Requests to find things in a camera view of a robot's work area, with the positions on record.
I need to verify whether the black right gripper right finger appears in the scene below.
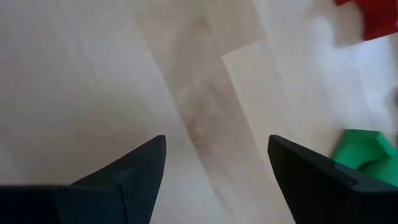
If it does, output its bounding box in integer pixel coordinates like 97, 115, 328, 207
267, 134, 398, 224

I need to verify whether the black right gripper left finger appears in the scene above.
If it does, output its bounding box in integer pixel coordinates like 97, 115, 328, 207
0, 134, 167, 224

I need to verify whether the green wooden arch block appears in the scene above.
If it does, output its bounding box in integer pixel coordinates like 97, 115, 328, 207
330, 128, 398, 188

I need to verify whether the small red wooden block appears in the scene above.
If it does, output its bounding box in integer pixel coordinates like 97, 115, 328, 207
334, 0, 398, 42

